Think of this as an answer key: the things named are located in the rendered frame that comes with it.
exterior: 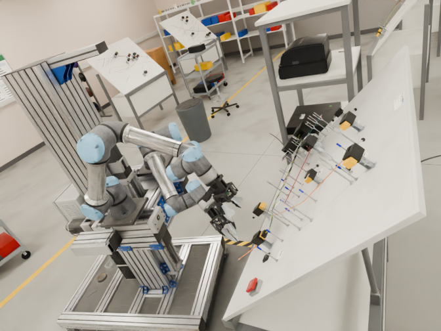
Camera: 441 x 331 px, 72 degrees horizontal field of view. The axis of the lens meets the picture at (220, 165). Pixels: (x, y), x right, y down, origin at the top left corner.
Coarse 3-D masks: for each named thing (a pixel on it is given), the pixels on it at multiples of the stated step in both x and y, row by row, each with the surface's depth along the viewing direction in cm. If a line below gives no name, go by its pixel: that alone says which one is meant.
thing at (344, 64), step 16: (288, 0) 214; (304, 0) 192; (320, 0) 174; (336, 0) 159; (352, 0) 197; (272, 16) 175; (288, 16) 166; (304, 16) 164; (288, 32) 224; (352, 48) 210; (272, 64) 189; (336, 64) 193; (352, 64) 185; (272, 80) 192; (288, 80) 195; (304, 80) 188; (320, 80) 184; (336, 80) 177; (352, 80) 173; (352, 96) 178
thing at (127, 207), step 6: (126, 198) 174; (114, 204) 170; (120, 204) 171; (126, 204) 173; (132, 204) 177; (114, 210) 172; (120, 210) 172; (126, 210) 174; (132, 210) 175; (114, 216) 174; (120, 216) 173; (126, 216) 174
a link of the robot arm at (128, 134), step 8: (112, 128) 147; (120, 128) 139; (128, 128) 140; (136, 128) 142; (120, 136) 139; (128, 136) 139; (136, 136) 139; (144, 136) 139; (152, 136) 139; (160, 136) 140; (136, 144) 142; (144, 144) 139; (152, 144) 138; (160, 144) 137; (168, 144) 137; (176, 144) 137; (184, 144) 137; (192, 144) 138; (168, 152) 138; (176, 152) 137
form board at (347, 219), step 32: (384, 96) 130; (384, 128) 109; (416, 128) 92; (320, 160) 155; (384, 160) 94; (416, 160) 79; (288, 192) 172; (320, 192) 126; (352, 192) 99; (384, 192) 82; (416, 192) 70; (288, 224) 138; (320, 224) 106; (352, 224) 87; (384, 224) 74; (256, 256) 151; (288, 256) 114; (320, 256) 92
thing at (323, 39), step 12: (312, 36) 193; (324, 36) 187; (288, 48) 191; (300, 48) 182; (312, 48) 179; (324, 48) 178; (288, 60) 189; (300, 60) 186; (312, 60) 184; (324, 60) 181; (288, 72) 193; (300, 72) 190; (312, 72) 187; (324, 72) 185
